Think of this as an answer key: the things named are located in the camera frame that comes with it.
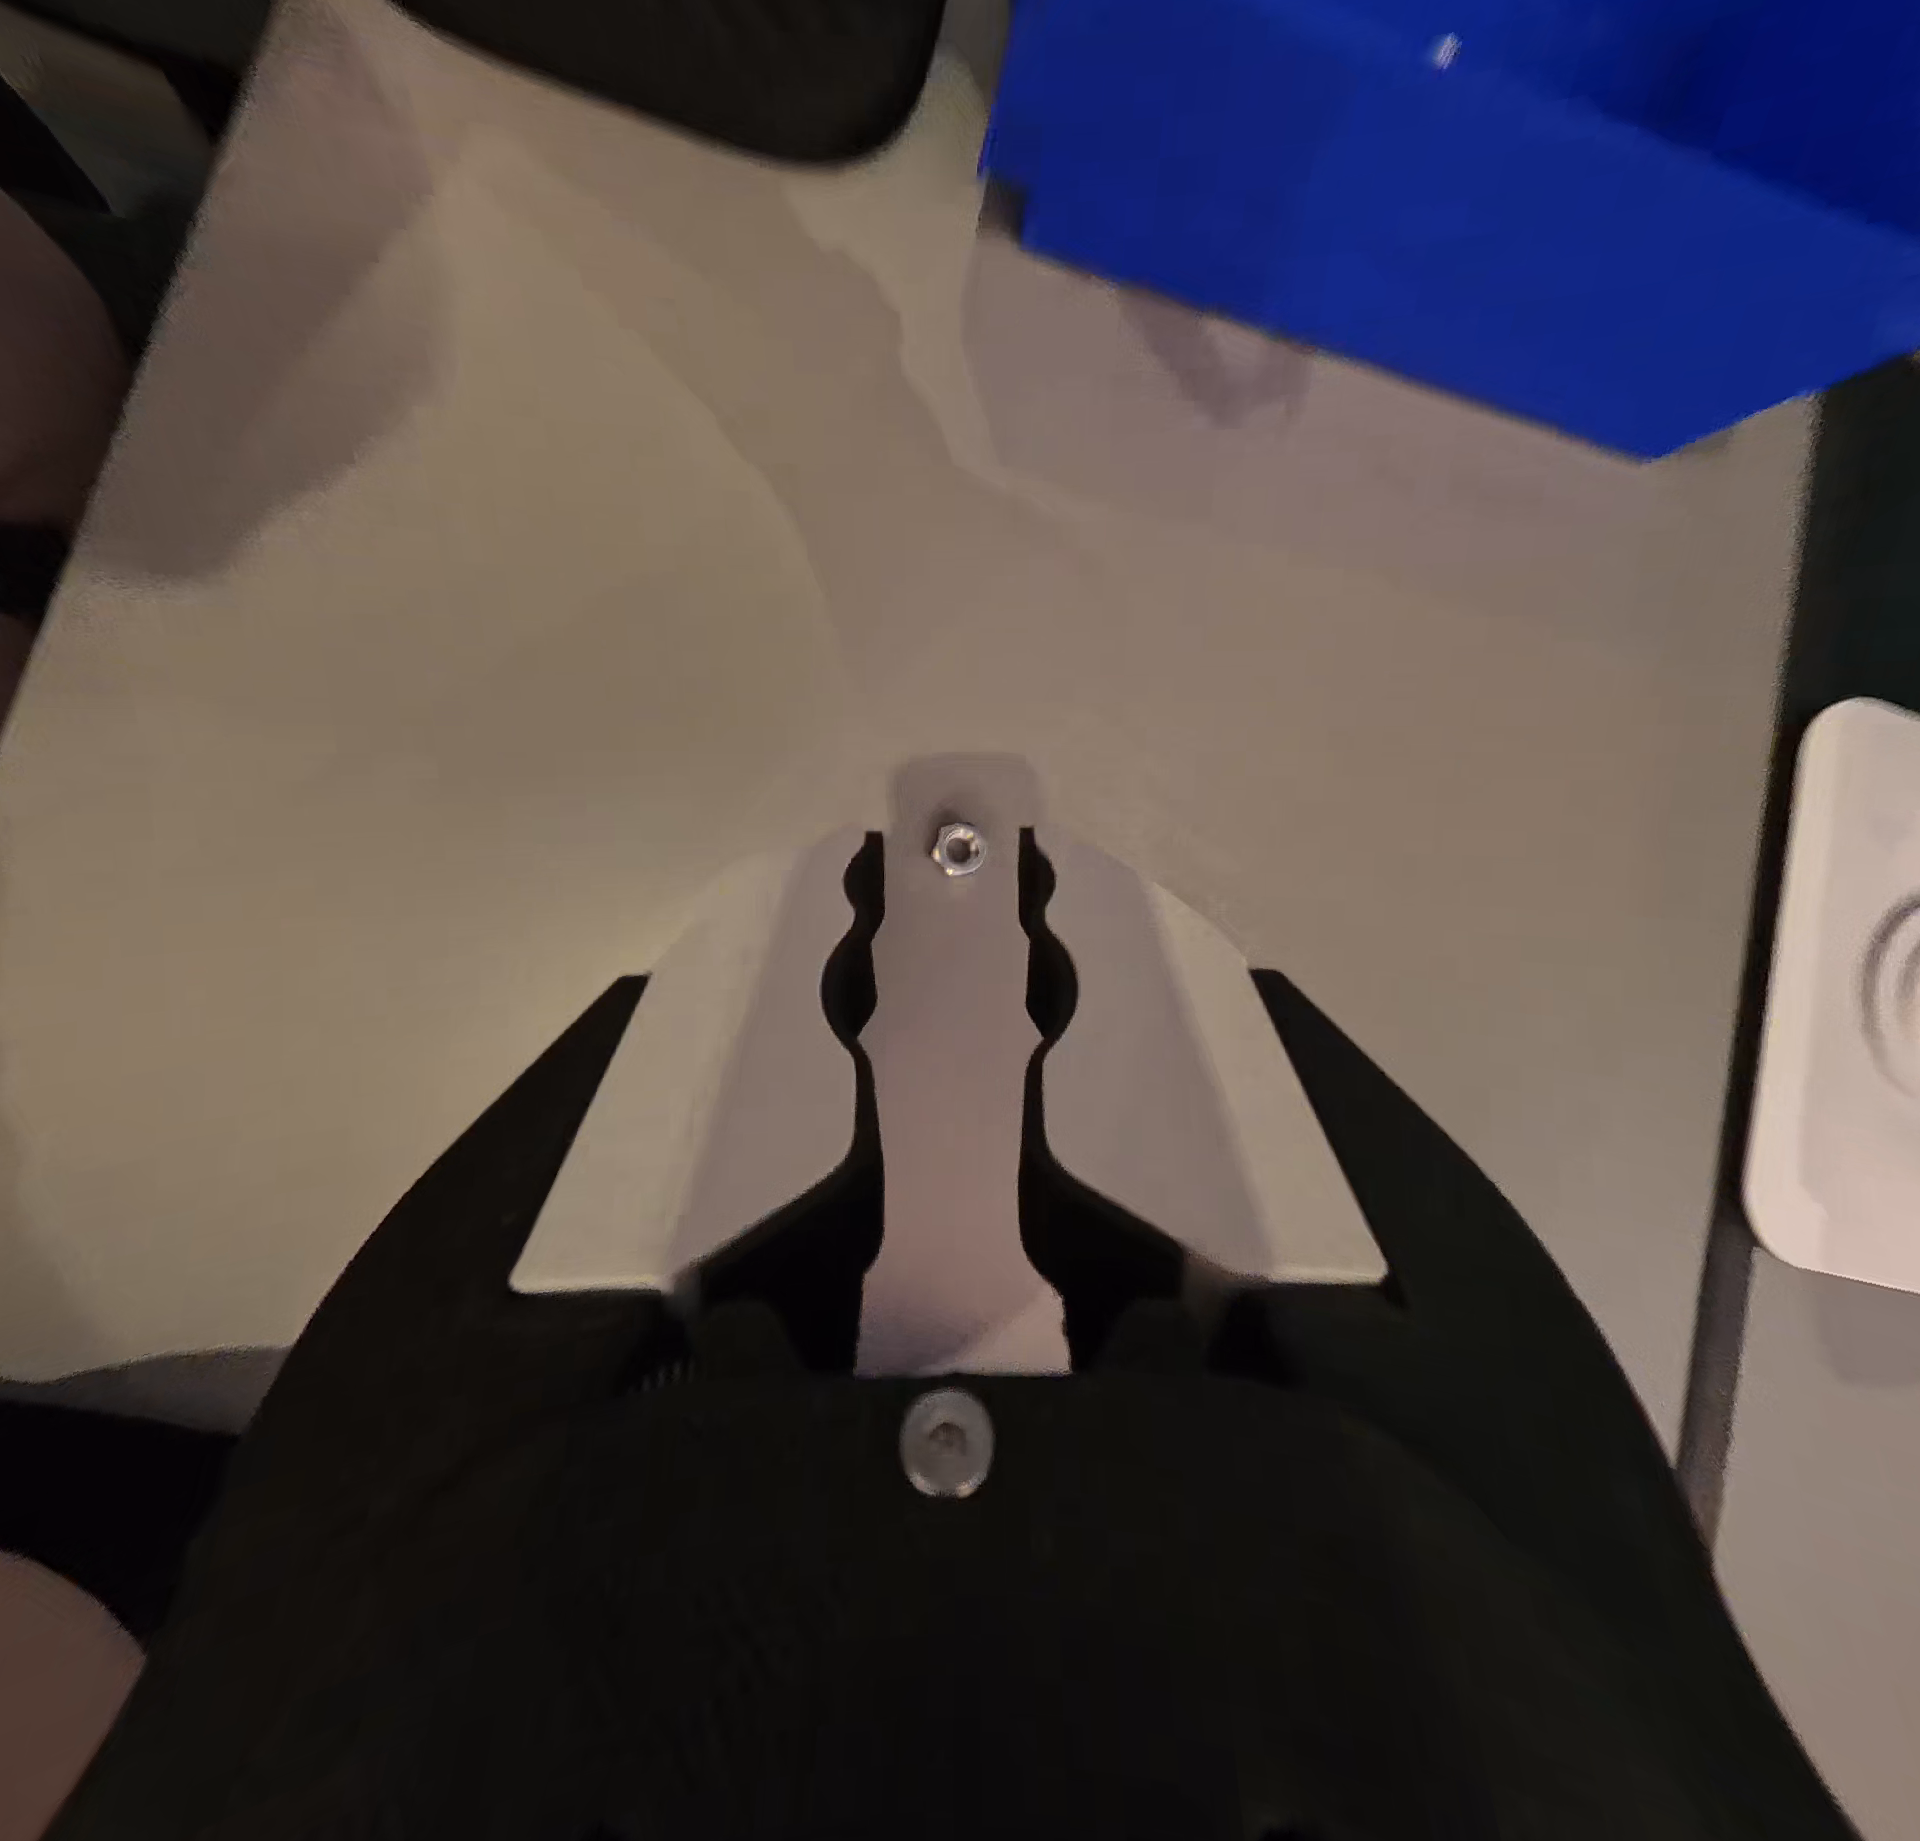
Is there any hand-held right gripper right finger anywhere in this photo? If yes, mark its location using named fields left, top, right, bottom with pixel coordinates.
left=1019, top=824, right=1389, bottom=1373

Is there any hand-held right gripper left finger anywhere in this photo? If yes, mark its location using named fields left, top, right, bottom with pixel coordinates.
left=510, top=824, right=890, bottom=1373

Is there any blue plastic bin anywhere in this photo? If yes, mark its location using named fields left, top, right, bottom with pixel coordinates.
left=979, top=0, right=1920, bottom=461

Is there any white board stand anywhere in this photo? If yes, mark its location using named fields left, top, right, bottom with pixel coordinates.
left=1743, top=699, right=1920, bottom=1299

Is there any person's bare leg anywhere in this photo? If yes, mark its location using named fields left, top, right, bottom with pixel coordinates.
left=0, top=1550, right=153, bottom=1841

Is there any padded chair armrest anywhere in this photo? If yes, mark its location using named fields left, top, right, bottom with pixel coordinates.
left=333, top=0, right=952, bottom=165

